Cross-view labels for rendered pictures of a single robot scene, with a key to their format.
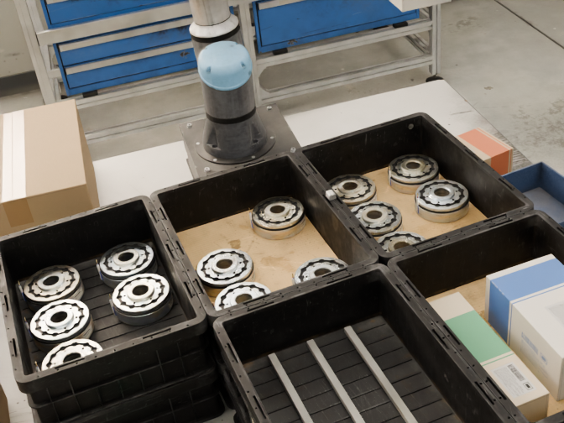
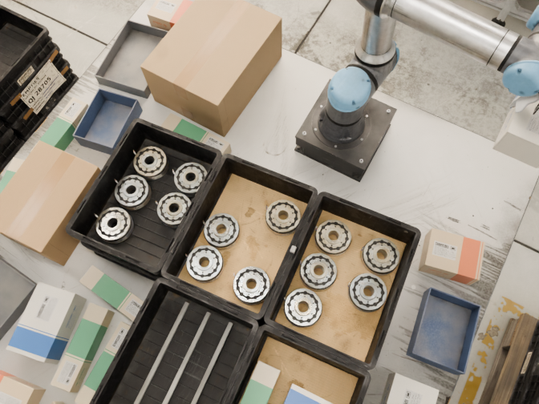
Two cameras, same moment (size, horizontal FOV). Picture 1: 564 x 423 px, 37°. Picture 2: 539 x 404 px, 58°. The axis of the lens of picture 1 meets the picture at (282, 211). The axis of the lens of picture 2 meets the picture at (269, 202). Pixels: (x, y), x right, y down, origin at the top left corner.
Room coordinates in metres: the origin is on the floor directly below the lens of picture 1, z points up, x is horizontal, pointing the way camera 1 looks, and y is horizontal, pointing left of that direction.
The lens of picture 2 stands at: (0.96, -0.30, 2.19)
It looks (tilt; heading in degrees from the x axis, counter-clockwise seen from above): 68 degrees down; 44
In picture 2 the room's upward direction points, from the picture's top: 3 degrees counter-clockwise
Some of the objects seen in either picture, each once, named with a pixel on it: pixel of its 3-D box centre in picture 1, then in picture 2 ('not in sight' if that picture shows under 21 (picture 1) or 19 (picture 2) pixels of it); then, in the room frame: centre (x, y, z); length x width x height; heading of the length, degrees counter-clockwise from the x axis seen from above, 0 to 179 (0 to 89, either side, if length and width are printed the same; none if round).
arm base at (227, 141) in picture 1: (232, 123); (342, 115); (1.72, 0.09, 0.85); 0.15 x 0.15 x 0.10
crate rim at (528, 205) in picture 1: (405, 181); (344, 275); (1.30, -0.24, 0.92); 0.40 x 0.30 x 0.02; 17
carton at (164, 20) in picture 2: not in sight; (175, 16); (1.72, 0.88, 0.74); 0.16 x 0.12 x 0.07; 108
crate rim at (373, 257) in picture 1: (256, 229); (241, 232); (1.21, 0.05, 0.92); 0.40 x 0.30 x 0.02; 17
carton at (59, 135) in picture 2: not in sight; (62, 131); (1.11, 0.82, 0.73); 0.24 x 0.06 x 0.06; 13
